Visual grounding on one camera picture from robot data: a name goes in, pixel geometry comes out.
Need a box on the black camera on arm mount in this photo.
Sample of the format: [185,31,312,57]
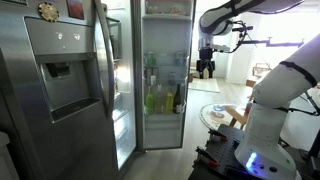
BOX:
[231,25,305,48]

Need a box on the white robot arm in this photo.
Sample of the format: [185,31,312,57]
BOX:
[198,0,320,180]

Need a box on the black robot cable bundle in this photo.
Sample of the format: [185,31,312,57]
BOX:
[279,60,320,117]

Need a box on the wooden stool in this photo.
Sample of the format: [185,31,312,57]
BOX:
[225,101,253,129]

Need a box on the stainless steel fridge left door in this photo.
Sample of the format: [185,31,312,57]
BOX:
[0,0,118,180]

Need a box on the green bottle in door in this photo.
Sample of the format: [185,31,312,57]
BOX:
[145,87,154,114]

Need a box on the gold round fridge magnet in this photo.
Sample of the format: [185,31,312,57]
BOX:
[38,2,59,22]

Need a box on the dark wine bottle in door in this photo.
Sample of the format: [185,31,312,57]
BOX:
[174,85,182,114]

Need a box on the open fridge right door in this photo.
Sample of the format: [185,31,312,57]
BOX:
[134,0,195,151]

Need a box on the red picture fridge magnet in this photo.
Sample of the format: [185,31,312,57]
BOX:
[66,0,84,20]

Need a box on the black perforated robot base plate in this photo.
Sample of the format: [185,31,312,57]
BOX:
[188,123,303,180]

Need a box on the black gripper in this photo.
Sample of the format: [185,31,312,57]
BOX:
[196,47,215,79]

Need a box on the yellow bottle in door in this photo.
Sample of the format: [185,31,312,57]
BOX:
[166,88,173,113]

